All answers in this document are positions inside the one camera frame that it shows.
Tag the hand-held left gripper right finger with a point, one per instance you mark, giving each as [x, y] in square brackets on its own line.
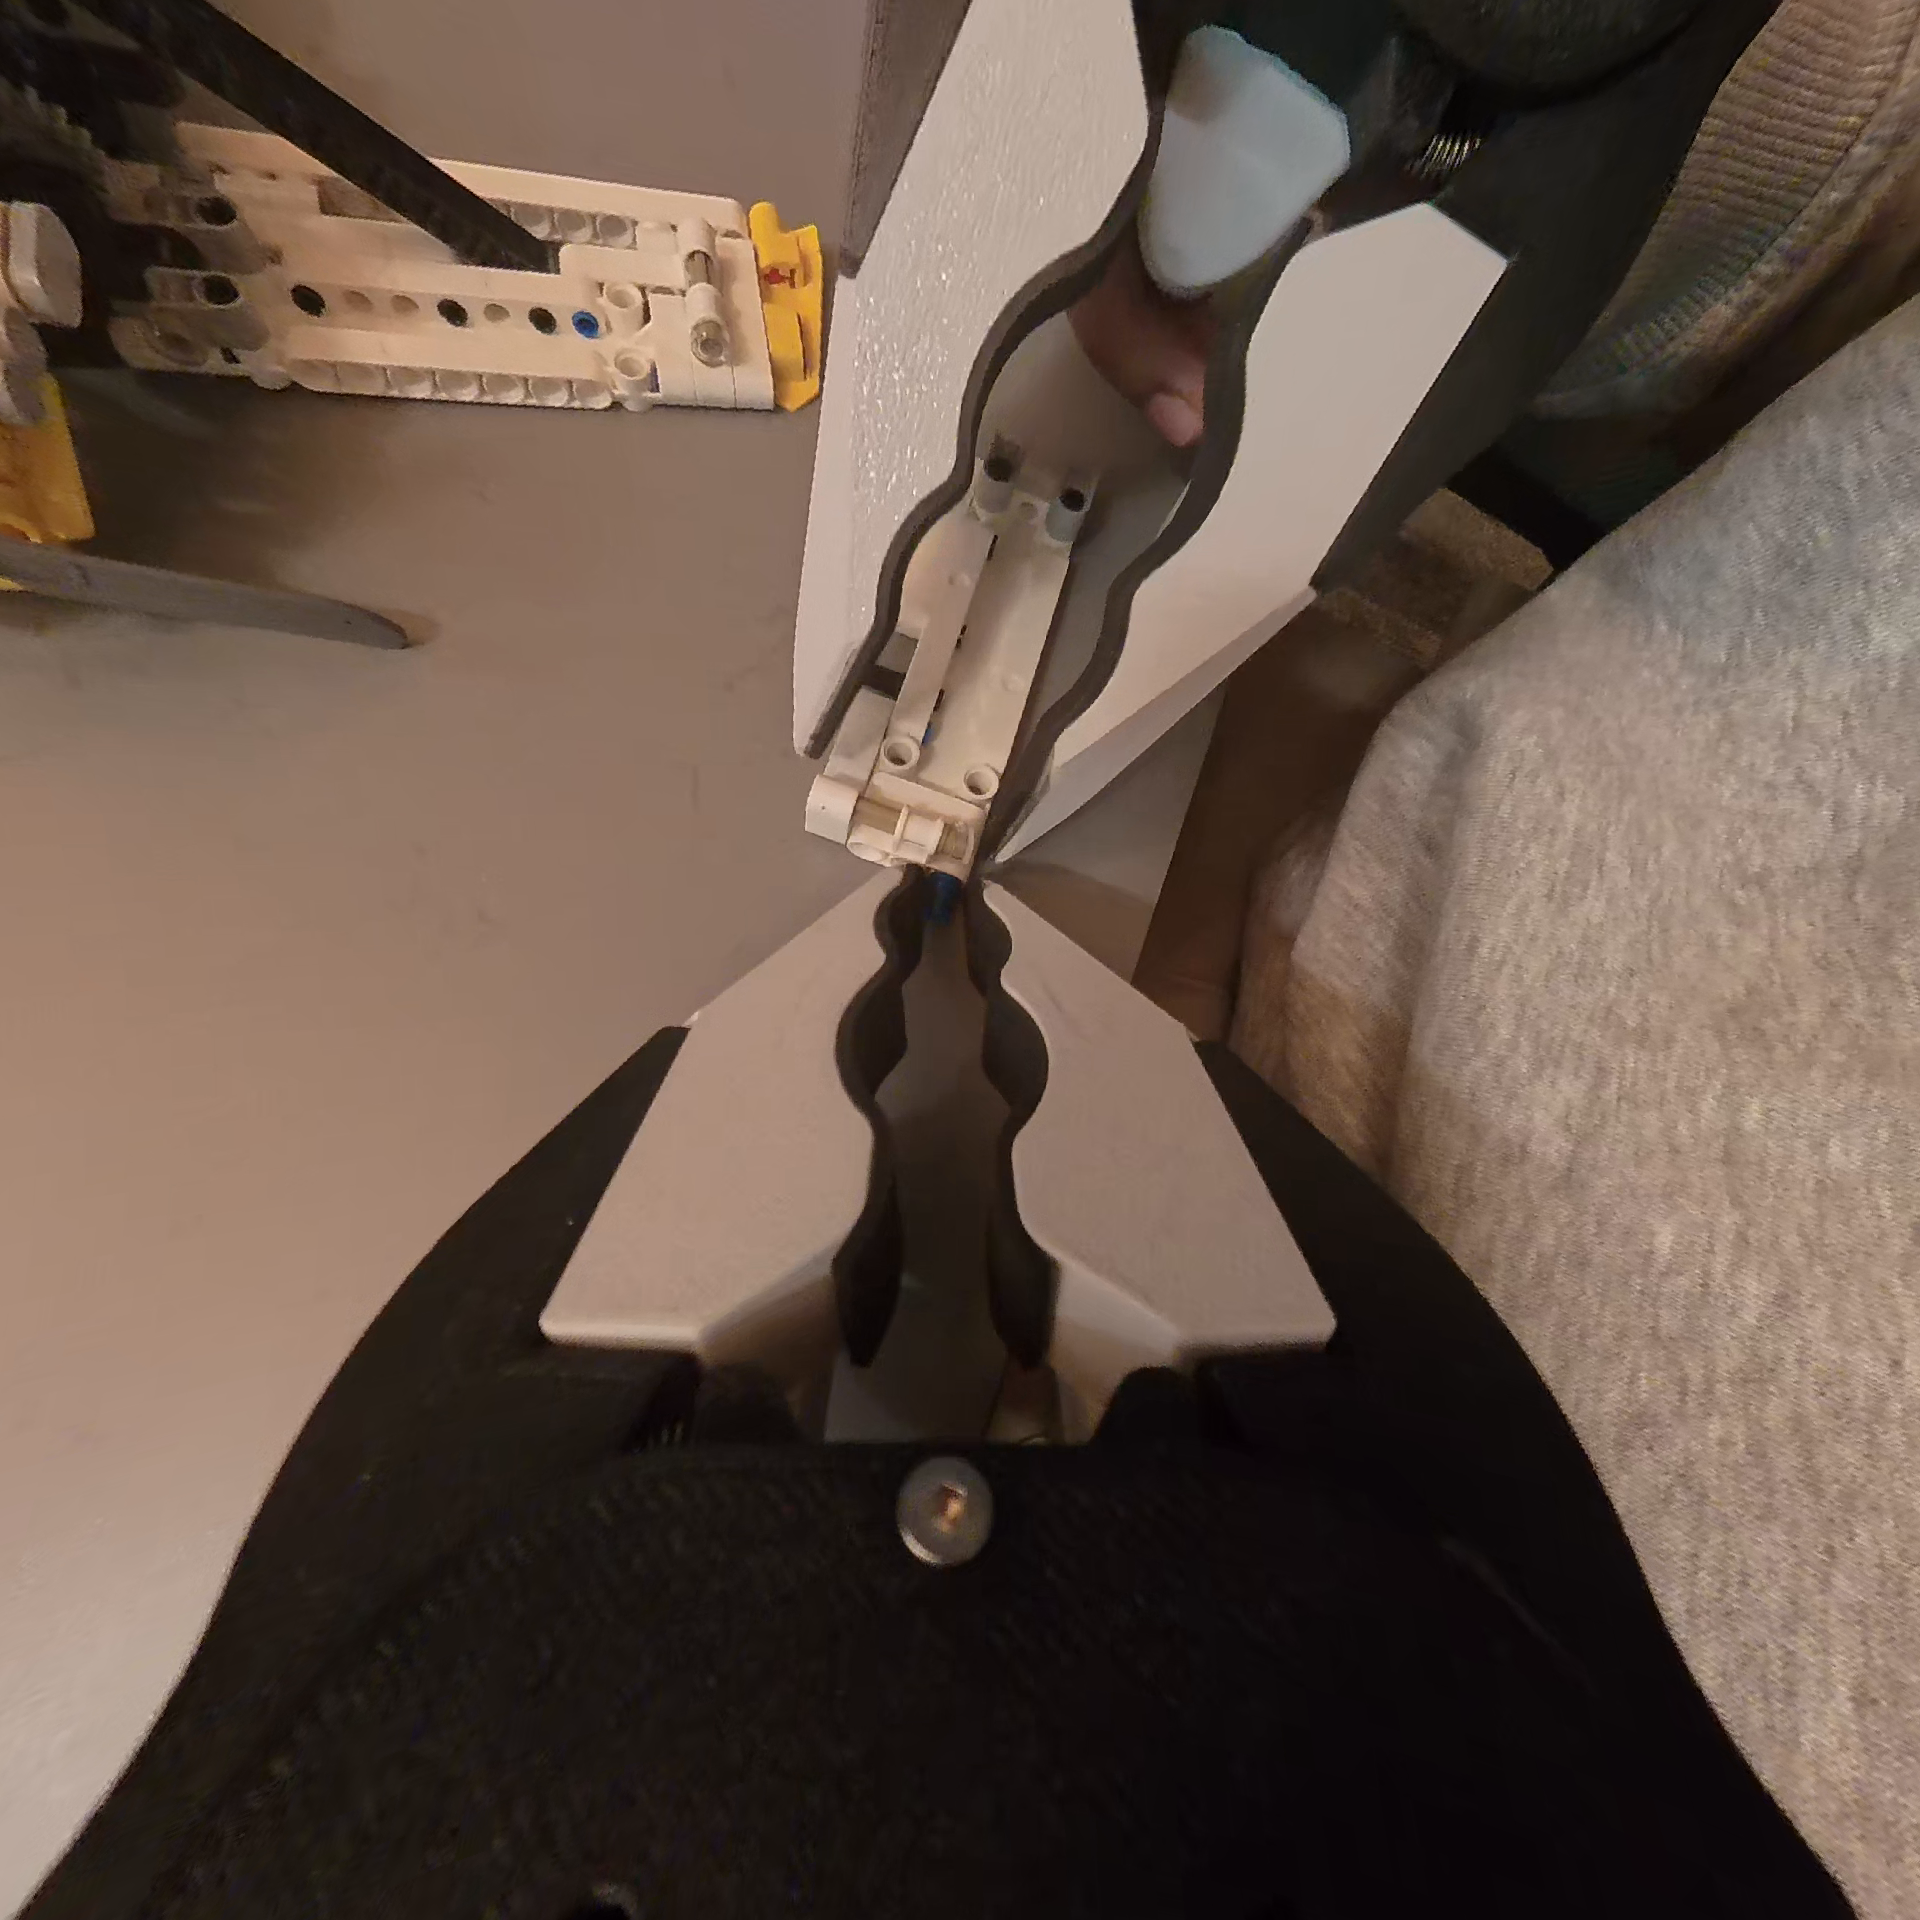
[1171, 1201]

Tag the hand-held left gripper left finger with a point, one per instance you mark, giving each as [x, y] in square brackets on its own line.
[704, 1201]

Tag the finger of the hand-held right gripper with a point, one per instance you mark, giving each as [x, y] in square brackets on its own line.
[930, 375]
[1318, 421]

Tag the white lego panel piece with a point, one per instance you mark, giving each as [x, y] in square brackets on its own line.
[990, 630]

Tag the blue lego pin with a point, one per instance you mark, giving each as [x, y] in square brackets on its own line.
[938, 901]

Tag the zebra striped lego helicopter model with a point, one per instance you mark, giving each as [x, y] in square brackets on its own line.
[451, 300]

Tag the person's right forearm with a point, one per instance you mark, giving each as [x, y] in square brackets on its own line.
[1770, 225]

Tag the person's right hand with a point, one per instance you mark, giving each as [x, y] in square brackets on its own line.
[1161, 375]

